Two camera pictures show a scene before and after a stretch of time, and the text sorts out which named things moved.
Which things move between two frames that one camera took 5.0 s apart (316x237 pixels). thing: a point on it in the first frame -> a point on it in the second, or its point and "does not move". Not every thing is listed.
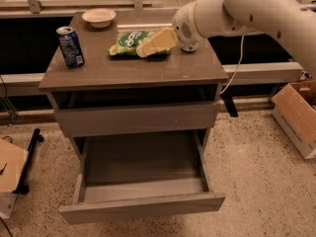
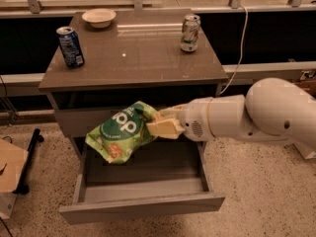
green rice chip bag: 127,41 -> 124,133
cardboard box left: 13,160 does not move
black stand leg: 23,189 does not move
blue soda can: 70,45 does not move
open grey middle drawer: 138,177 does not move
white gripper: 183,24 -> 194,118
